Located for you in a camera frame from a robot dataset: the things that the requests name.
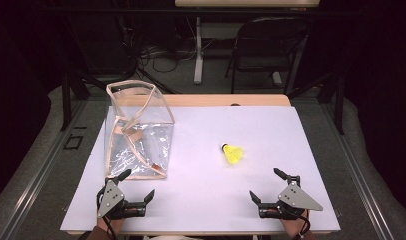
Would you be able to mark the yellow shuttlecock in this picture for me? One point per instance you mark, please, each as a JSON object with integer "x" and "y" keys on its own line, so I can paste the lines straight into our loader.
{"x": 233, "y": 154}

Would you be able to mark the black chair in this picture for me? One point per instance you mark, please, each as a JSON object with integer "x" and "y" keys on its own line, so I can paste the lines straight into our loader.
{"x": 267, "y": 36}

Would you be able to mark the person's left hand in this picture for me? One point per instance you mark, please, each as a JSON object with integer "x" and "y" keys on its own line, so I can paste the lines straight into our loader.
{"x": 110, "y": 225}

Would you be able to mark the white table mat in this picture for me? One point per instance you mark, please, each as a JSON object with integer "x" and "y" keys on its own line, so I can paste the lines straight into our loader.
{"x": 207, "y": 193}

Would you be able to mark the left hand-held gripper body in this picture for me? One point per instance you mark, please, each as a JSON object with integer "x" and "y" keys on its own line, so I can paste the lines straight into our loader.
{"x": 111, "y": 199}

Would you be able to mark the wooden table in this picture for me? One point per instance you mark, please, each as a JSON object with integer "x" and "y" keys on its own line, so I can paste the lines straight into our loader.
{"x": 224, "y": 100}

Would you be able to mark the black floor socket plate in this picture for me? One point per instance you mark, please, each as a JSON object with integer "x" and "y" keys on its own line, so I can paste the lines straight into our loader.
{"x": 73, "y": 142}

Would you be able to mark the white background desk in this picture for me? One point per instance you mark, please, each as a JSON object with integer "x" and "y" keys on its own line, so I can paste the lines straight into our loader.
{"x": 198, "y": 50}

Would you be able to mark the person's right hand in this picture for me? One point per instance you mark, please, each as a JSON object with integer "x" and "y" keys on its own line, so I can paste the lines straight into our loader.
{"x": 295, "y": 227}

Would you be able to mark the metal floor rail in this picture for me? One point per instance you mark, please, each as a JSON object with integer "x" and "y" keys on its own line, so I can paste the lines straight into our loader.
{"x": 361, "y": 176}
{"x": 34, "y": 175}

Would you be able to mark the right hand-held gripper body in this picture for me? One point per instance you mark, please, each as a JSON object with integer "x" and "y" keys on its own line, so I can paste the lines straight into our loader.
{"x": 296, "y": 200}

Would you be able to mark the black metal stand leg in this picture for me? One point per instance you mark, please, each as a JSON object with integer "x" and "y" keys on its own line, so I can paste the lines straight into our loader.
{"x": 66, "y": 106}
{"x": 339, "y": 110}

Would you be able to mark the clear plastic bag beige trim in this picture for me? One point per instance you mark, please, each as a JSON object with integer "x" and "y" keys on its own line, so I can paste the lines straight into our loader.
{"x": 141, "y": 146}

